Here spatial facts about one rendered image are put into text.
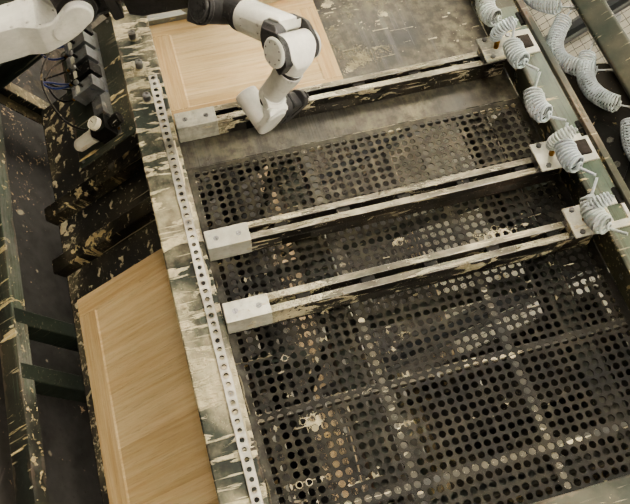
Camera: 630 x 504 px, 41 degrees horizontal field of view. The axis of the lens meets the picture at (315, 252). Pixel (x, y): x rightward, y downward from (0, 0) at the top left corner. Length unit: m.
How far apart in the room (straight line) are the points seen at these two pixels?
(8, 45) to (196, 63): 0.62
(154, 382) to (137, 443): 0.19
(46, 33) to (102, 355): 1.02
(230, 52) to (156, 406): 1.17
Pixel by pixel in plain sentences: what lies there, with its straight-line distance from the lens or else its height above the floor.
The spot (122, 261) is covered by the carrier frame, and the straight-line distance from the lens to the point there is 2.89.
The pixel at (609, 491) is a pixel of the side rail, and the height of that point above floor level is 1.58.
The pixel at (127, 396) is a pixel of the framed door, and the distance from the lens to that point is 2.70.
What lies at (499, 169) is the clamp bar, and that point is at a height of 1.67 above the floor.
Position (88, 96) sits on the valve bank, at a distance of 2.76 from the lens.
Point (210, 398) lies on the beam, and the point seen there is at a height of 0.84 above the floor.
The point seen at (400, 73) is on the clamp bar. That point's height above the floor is 1.53.
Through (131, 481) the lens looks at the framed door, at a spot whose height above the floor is 0.35.
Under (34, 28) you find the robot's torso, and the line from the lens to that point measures 2.49.
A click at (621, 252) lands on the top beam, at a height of 1.86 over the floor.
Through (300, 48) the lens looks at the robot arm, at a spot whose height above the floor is 1.47.
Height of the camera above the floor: 1.99
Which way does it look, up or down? 21 degrees down
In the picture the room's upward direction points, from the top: 60 degrees clockwise
